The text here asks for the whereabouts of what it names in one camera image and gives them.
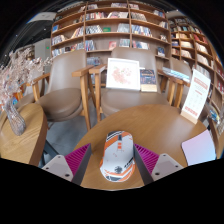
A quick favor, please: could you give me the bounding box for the round wooden side table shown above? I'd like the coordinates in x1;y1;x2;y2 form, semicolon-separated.
209;118;224;160
0;102;49;167

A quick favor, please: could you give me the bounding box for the angled wooden bookshelf with books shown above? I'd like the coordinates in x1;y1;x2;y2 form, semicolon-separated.
168;16;224;114

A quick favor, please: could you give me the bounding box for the tall wooden bookshelf with books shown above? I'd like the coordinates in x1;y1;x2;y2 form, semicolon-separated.
50;1;172;69

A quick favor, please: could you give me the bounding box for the lilac and blue mouse pad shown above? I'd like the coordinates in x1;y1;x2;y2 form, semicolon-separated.
181;129;217;167

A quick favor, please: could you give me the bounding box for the dark book with yellow band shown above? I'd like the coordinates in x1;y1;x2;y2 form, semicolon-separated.
139;68;158;93

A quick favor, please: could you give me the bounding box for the white framed red-print picture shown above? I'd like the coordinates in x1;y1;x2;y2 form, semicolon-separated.
105;57;141;92

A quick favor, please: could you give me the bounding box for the glass vase with pink flowers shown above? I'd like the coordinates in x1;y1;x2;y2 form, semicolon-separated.
0;48;53;137

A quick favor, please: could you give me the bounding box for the light blue book stack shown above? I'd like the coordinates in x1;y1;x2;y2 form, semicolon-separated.
162;66;191;83

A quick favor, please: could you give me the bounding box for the white sign on wooden base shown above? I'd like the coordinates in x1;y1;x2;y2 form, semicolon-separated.
180;68;212;125

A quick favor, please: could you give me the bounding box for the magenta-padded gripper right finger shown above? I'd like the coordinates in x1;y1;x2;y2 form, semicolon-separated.
133;143;184;186

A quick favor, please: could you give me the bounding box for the blue and yellow book stack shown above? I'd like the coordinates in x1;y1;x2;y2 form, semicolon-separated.
207;105;222;125

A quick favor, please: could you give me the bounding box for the white and orange computer mouse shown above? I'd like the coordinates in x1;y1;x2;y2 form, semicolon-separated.
99;130;137;183

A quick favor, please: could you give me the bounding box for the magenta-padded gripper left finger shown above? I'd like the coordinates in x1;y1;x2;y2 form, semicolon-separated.
41;143;92;186

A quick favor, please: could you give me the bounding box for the brown padded wooden armchair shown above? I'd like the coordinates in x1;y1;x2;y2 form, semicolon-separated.
164;58;214;123
88;46;178;123
31;49;95;132

